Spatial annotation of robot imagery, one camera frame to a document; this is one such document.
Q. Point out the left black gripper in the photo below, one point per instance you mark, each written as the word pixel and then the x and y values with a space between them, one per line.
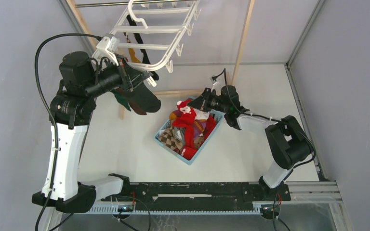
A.
pixel 135 75

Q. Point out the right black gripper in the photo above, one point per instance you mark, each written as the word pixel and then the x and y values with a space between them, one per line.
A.
pixel 201 103

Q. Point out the white fluffy sock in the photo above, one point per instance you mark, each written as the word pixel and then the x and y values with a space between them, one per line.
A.
pixel 200 115

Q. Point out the red santa sock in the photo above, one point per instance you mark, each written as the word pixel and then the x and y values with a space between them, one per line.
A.
pixel 184 117

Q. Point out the white plastic clip hanger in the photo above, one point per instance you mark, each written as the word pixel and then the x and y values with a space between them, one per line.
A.
pixel 156 36

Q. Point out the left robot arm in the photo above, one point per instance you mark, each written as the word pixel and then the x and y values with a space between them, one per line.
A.
pixel 70 111

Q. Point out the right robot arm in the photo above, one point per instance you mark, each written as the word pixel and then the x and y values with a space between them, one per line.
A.
pixel 288 143

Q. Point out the light blue plastic basket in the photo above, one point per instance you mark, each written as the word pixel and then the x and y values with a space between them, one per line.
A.
pixel 213 123

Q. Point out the yellow mustard sock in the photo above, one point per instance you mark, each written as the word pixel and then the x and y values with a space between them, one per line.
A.
pixel 131 51

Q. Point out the purple striped sock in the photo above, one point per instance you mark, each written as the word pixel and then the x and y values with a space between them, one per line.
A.
pixel 199 128

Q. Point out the grey sock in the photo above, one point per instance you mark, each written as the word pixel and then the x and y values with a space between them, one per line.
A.
pixel 179 134

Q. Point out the argyle brown sock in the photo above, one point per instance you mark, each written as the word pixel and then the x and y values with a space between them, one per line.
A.
pixel 169 138

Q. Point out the red sock in basket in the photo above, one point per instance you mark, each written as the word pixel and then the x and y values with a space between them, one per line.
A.
pixel 188 153

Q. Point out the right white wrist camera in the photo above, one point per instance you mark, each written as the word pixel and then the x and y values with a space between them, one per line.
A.
pixel 216 83

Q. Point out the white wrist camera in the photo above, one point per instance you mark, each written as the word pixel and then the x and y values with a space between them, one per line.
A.
pixel 107 47
pixel 216 83

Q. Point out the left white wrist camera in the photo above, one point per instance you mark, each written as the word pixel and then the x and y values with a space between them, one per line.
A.
pixel 107 47

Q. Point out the wooden drying rack frame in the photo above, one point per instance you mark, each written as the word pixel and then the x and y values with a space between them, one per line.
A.
pixel 81 25

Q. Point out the black mounting rail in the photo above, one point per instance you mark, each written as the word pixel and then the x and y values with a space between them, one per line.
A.
pixel 204 196

